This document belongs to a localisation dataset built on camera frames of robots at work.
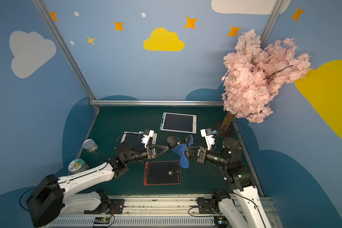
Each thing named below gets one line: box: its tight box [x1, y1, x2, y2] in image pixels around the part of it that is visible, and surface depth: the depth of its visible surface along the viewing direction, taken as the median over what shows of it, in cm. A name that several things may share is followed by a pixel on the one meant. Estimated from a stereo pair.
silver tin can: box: [82, 138, 98, 153], surface depth 95 cm
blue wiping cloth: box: [171, 134, 194, 169], surface depth 63 cm
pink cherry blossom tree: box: [221, 28, 313, 124], surface depth 64 cm
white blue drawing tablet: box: [159, 112, 198, 134], surface depth 114 cm
